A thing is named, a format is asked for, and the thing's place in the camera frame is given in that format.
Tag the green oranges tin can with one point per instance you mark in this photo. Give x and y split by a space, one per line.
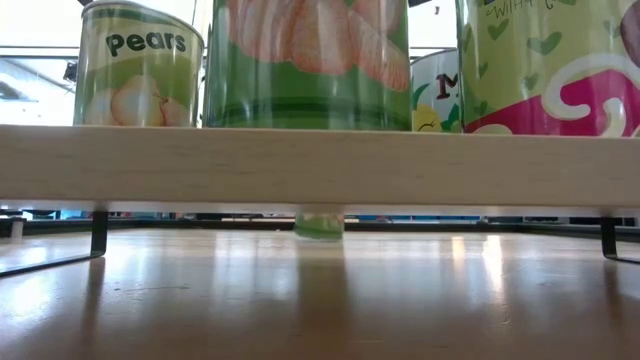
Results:
305 95

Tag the green pears tin can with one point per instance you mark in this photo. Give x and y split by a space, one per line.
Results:
140 75

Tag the green red hearts tin can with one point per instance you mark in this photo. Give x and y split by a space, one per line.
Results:
525 60

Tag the light wooden shelf board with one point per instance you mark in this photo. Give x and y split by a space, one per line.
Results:
300 165

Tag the green and white tin can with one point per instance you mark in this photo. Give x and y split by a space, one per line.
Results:
319 227

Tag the white pineapple print tin can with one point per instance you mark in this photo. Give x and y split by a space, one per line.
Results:
435 105

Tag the black ceiling spotlight cluster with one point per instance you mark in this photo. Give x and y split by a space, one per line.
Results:
70 72

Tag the black table edge rail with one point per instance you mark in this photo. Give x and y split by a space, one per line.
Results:
450 226

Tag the black metal shelf side frame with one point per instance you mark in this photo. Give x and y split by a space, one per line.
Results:
607 240
99 235

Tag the black frame crossbar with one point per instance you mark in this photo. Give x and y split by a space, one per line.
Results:
40 57

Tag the small grey post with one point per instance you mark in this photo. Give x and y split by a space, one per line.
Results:
17 229

